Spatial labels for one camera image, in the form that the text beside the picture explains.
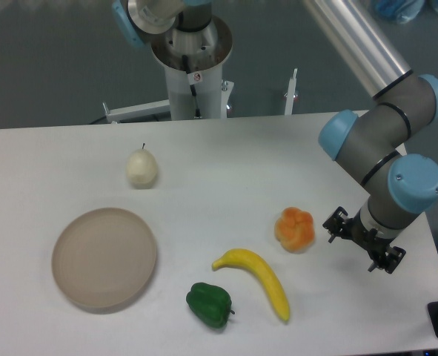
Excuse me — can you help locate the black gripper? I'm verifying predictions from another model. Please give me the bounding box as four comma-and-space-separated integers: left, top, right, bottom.
322, 206, 406, 274

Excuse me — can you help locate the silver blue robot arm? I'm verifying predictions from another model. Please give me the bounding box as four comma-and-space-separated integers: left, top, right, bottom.
111, 1, 438, 273

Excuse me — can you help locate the yellow banana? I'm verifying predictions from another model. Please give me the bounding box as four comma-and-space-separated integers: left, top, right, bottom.
211, 248, 291, 323

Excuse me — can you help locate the green bell pepper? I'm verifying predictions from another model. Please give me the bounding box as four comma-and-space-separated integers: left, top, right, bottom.
186, 282, 235, 329

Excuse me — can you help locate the blue plastic bag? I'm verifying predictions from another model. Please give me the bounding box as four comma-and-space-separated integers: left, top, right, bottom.
370, 0, 438, 24

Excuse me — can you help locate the white pear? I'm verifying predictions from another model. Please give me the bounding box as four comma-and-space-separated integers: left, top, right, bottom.
125, 143, 159, 188

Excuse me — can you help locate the beige round plate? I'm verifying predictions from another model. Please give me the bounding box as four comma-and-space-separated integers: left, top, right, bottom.
51, 208, 157, 314

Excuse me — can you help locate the white bracket right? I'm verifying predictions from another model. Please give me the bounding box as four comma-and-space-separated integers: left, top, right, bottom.
284, 67, 298, 115

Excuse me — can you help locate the white bracket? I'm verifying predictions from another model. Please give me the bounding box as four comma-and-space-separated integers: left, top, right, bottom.
284, 67, 298, 115
102, 99, 170, 123

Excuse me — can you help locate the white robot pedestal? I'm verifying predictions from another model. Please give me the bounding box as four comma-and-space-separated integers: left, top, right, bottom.
152, 16, 233, 121

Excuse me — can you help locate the black cable on pedestal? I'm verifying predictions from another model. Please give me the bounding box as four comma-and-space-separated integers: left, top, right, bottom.
181, 54, 202, 119

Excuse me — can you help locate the white bracket left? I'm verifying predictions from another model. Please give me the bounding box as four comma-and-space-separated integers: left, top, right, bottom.
102, 99, 170, 123

